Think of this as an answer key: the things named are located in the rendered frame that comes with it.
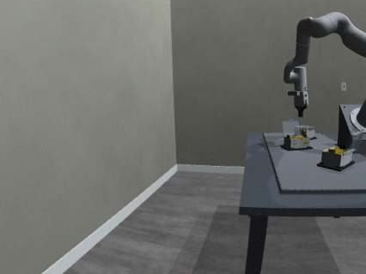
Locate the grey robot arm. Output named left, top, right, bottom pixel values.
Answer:
left=284, top=12, right=366, bottom=134

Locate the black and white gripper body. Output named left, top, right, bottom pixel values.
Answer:
left=294, top=91, right=308, bottom=107

